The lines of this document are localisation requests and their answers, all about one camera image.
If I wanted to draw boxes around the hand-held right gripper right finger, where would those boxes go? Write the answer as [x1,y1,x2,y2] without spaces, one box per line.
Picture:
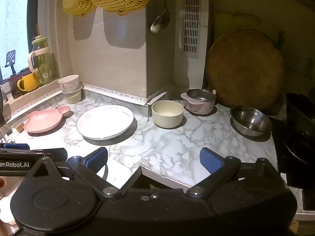
[187,147,286,199]

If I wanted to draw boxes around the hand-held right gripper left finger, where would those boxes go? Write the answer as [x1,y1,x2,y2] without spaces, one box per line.
[25,147,123,199]

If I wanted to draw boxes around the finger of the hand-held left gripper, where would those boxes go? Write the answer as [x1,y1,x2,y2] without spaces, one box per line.
[44,148,68,169]
[0,143,31,151]

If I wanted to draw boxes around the pink bear-shaped plate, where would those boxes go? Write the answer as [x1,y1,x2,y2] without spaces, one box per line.
[24,106,72,134]

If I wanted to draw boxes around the white round plate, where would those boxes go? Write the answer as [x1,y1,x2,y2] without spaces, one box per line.
[76,105,134,140]

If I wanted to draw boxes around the pink bowl with handles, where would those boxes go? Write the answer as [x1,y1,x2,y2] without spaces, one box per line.
[181,89,217,115]

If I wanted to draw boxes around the cream round bowl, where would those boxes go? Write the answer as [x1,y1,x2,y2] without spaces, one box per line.
[151,100,184,128]

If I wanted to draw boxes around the small steel insert bowl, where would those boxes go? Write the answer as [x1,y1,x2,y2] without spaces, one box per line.
[186,89,216,102]

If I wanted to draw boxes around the person's left hand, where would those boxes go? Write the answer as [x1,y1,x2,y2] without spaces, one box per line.
[0,177,16,225]

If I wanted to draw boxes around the glass jar with brown lid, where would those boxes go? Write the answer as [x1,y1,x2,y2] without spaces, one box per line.
[7,77,23,99]

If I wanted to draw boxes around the clear plastic container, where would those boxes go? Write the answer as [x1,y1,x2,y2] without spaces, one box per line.
[61,82,84,104]

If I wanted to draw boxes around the yellow mug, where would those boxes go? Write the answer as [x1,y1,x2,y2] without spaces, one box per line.
[17,72,39,92]

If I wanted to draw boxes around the black gas stove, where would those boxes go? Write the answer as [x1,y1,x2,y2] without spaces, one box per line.
[269,117,315,212]

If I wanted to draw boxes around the white floral bowl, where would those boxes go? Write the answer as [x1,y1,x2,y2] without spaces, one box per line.
[58,74,80,91]

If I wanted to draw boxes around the green water bottle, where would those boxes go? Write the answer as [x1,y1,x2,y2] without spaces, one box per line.
[28,35,53,85]

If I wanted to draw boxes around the black wok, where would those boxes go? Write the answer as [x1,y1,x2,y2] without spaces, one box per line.
[285,93,315,165]

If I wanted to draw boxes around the round wooden cutting board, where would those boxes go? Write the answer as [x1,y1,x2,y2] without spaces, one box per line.
[205,29,286,111]

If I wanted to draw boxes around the white vent grille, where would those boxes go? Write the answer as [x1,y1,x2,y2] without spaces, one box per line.
[183,0,202,59]

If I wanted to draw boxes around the metal ladle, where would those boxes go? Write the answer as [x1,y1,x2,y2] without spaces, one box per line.
[150,0,171,35]

